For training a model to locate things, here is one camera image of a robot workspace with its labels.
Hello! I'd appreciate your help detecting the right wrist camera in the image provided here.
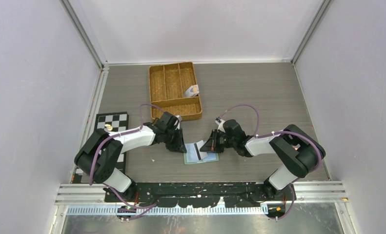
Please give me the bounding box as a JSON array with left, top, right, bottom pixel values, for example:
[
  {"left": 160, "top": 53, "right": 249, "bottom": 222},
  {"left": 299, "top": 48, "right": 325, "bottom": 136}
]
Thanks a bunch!
[{"left": 215, "top": 117, "right": 225, "bottom": 133}]

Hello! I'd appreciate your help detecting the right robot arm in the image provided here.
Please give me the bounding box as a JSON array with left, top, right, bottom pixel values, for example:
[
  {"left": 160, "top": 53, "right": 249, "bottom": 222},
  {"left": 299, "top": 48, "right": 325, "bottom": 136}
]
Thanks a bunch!
[{"left": 199, "top": 118, "right": 326, "bottom": 200}]

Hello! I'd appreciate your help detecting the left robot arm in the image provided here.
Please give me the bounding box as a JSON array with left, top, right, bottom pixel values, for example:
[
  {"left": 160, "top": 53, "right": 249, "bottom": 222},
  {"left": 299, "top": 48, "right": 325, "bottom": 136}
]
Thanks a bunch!
[{"left": 74, "top": 112, "right": 186, "bottom": 202}]

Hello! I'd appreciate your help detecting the aluminium front rail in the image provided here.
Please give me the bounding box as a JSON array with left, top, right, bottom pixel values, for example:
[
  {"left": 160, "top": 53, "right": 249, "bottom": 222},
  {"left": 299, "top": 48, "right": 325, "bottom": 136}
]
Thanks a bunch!
[{"left": 55, "top": 181, "right": 349, "bottom": 207}]

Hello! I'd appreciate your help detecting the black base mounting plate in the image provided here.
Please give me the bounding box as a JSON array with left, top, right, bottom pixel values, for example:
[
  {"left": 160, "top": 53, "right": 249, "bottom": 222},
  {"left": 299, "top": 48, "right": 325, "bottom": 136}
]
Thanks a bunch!
[{"left": 105, "top": 182, "right": 293, "bottom": 208}]

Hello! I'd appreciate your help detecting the black white chessboard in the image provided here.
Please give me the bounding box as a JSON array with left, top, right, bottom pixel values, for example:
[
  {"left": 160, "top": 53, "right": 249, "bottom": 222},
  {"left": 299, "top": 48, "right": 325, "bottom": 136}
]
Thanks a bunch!
[{"left": 94, "top": 112, "right": 129, "bottom": 173}]

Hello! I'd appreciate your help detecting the cream chess piece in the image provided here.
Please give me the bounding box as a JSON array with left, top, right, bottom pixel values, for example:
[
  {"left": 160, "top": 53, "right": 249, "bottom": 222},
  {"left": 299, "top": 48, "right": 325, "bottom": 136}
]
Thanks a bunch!
[{"left": 104, "top": 124, "right": 113, "bottom": 132}]

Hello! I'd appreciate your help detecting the woven wicker divided tray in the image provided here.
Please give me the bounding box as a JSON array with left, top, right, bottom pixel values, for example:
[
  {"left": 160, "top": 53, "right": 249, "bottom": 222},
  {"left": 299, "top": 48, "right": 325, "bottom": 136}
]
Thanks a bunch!
[{"left": 149, "top": 62, "right": 203, "bottom": 121}]

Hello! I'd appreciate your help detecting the green card holder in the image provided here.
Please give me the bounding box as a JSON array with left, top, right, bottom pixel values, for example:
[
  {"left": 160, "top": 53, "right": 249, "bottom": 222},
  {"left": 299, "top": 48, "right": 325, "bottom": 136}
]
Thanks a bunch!
[{"left": 183, "top": 140, "right": 219, "bottom": 165}]

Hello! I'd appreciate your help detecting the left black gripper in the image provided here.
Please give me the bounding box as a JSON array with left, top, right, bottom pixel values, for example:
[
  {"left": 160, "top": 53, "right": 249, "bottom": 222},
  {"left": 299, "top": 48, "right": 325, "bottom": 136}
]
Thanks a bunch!
[{"left": 163, "top": 127, "right": 186, "bottom": 154}]

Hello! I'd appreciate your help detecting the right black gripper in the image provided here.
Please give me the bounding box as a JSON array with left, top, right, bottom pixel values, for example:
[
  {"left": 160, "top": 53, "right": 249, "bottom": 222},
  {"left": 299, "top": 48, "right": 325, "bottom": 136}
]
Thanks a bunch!
[{"left": 201, "top": 129, "right": 236, "bottom": 154}]

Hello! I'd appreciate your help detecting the stack of cards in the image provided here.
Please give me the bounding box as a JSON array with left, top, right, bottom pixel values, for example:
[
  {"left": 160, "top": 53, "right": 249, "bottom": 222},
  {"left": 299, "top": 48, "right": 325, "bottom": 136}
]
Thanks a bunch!
[{"left": 183, "top": 84, "right": 200, "bottom": 98}]

